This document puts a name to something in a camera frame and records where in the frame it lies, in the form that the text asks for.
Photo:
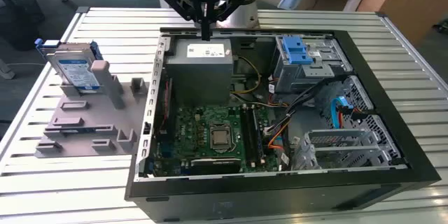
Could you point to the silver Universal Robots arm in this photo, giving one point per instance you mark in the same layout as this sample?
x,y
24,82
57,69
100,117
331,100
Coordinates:
x,y
244,11

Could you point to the grey parts rack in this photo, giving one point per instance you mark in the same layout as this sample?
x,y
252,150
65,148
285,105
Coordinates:
x,y
91,119

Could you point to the blue plastic drive latch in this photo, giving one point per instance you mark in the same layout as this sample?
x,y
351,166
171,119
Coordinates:
x,y
295,51

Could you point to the silver CPU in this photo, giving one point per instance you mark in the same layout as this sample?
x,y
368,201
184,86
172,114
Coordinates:
x,y
221,138

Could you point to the black PC case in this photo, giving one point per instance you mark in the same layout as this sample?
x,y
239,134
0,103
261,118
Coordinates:
x,y
244,197

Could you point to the hard disk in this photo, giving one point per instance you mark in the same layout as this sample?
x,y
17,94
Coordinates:
x,y
75,72

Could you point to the green motherboard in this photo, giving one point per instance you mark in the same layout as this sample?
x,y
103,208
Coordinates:
x,y
193,129

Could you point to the black RAM stick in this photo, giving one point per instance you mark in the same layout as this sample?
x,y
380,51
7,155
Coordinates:
x,y
257,140

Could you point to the black graphics card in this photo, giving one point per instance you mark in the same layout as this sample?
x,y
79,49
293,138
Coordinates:
x,y
215,165

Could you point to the white desk foot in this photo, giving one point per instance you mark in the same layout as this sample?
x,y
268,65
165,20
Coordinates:
x,y
7,70

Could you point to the metal optical drive cage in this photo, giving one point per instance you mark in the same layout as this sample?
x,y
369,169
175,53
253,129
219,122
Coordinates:
x,y
297,77

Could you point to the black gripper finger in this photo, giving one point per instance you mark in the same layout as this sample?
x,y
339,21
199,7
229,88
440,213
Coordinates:
x,y
179,3
231,9

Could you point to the CPU socket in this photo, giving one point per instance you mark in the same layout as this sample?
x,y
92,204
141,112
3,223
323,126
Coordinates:
x,y
220,125

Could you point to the grey power supply unit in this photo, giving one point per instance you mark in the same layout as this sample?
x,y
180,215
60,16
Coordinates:
x,y
199,82

